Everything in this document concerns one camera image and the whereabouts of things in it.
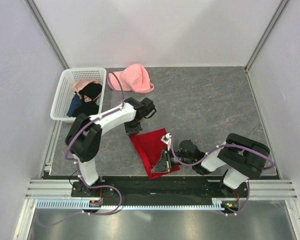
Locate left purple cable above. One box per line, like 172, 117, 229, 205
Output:
36, 71, 127, 227

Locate black cloth in basket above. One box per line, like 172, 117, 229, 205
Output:
73, 83, 103, 117

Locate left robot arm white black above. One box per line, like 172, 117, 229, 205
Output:
65, 97, 157, 197

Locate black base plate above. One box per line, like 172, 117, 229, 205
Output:
71, 176, 248, 205

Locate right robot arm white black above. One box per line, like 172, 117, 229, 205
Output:
150, 133, 275, 197

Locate red cloth napkin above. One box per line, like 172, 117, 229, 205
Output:
129, 128, 167, 180

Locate navy blue cloth in basket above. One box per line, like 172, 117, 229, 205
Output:
66, 94, 82, 117

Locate pink cloth in basket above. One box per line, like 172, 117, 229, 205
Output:
72, 78, 99, 93

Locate white plastic basket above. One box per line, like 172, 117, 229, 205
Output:
50, 67, 108, 123

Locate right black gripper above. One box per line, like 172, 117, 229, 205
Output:
151, 148, 193, 174

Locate light blue cable duct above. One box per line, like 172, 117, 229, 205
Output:
36, 199, 225, 211

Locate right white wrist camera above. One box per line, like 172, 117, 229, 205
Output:
161, 133, 172, 150

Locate pink baseball cap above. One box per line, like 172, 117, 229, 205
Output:
107, 63, 155, 94

